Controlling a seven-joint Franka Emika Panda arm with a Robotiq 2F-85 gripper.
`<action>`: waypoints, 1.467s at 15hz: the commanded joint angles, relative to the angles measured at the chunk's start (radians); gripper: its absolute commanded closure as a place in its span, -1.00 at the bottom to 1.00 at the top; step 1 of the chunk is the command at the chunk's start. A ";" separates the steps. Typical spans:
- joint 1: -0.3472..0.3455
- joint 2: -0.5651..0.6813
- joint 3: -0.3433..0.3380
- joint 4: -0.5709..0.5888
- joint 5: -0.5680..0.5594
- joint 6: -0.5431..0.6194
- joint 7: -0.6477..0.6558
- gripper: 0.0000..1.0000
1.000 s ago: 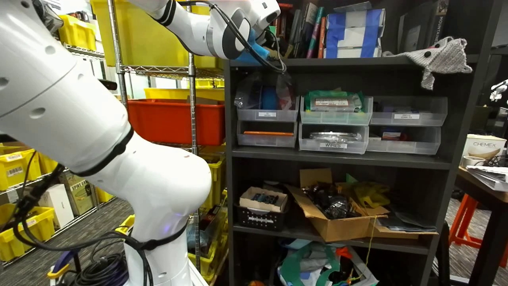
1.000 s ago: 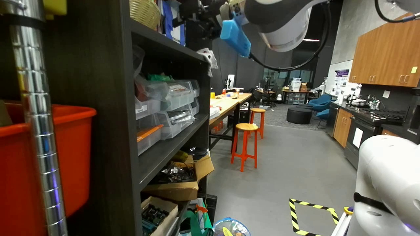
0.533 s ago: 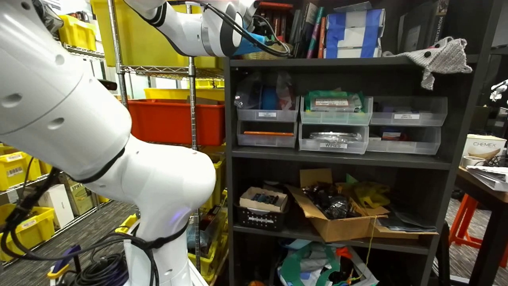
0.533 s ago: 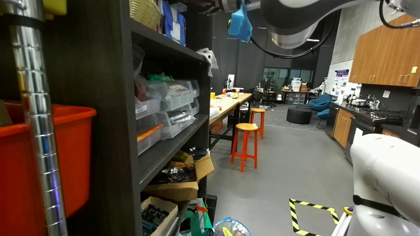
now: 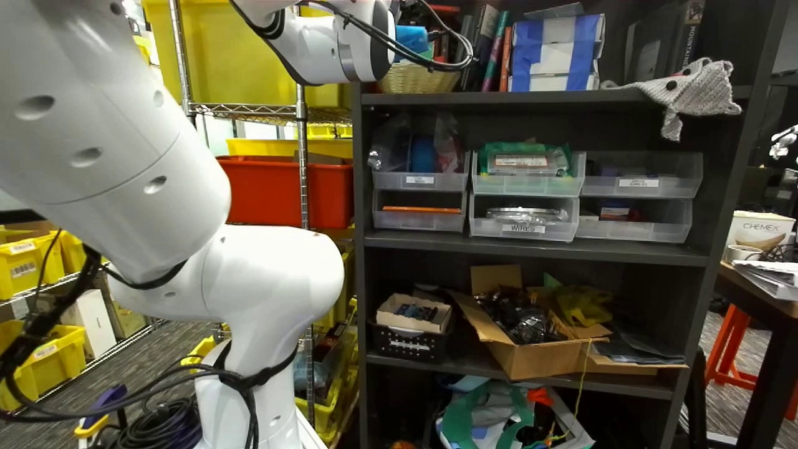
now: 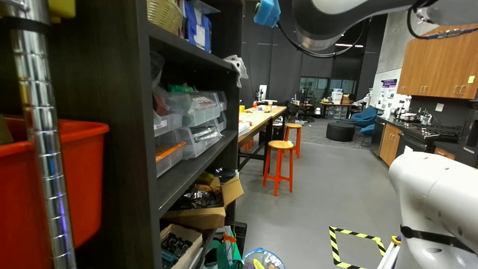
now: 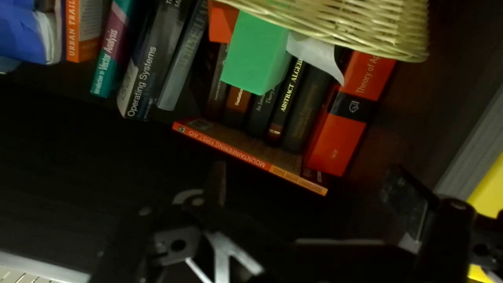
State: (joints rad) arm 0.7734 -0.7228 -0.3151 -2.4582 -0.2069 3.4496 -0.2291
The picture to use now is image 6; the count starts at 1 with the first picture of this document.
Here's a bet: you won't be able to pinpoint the open cardboard box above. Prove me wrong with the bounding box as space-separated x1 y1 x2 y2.
162 176 244 230

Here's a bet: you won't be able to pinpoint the row of blue armchairs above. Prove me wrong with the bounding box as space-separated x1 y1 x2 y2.
350 107 379 146

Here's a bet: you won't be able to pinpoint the black round ottoman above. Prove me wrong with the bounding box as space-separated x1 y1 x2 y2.
326 122 356 142

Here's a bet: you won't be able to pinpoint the row of blue folders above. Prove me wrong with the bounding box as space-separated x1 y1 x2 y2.
182 0 212 53

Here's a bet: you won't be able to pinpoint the white pole with yellow tip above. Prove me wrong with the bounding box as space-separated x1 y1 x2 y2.
376 235 402 269

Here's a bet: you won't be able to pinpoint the clear bin with plastic bag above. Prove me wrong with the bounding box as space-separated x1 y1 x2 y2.
152 86 184 137

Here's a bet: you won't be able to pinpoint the gas stove top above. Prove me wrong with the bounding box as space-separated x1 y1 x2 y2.
405 123 464 143

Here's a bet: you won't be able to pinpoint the yellow plastic bin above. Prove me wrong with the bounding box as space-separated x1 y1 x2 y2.
47 0 76 19

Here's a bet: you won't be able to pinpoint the white crumpled cloth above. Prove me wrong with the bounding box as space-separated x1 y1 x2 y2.
224 55 249 89

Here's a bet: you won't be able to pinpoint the yellow black hazard tape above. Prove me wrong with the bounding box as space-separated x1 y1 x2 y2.
329 226 387 269

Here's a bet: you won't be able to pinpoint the green bag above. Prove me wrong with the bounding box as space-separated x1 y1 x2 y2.
208 231 243 269

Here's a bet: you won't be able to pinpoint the clear bin with orange lid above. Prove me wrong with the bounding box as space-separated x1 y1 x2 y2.
155 131 187 178

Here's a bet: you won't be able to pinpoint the chrome shelf pole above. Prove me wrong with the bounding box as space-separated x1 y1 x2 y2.
0 0 77 269

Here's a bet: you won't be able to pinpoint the kitchen base cabinets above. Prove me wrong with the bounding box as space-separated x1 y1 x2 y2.
370 115 478 169

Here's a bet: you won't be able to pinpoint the cardboard box with black parts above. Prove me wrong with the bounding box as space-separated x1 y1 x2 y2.
160 224 204 269

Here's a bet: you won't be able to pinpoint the window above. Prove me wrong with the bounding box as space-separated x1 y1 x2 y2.
299 77 357 102

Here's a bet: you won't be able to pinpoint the clear plastic storage bin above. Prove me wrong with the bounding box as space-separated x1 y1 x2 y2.
179 120 222 160
179 92 222 127

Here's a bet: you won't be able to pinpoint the orange stool with wooden seat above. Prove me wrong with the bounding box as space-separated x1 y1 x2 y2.
262 140 295 197
283 123 303 159

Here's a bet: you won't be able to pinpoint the table with boxes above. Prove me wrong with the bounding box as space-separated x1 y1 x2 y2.
319 88 356 120

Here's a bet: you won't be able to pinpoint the wooden workbench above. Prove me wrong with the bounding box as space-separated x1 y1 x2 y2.
238 105 288 174

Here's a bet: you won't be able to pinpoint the wall poster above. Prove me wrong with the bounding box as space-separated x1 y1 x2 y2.
380 79 398 109

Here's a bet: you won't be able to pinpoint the wicker basket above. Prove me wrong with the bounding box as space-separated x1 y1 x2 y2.
147 0 183 34

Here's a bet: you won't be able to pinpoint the blue foam block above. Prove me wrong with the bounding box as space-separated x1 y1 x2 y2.
254 0 281 28

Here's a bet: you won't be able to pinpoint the orange plastic bin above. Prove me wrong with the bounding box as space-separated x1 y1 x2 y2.
0 117 110 269

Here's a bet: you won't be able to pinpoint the wooden wall cabinets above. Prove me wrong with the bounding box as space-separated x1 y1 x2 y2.
396 24 478 100

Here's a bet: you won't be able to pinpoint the dark shelf unit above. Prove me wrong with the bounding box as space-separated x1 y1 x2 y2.
49 0 245 269

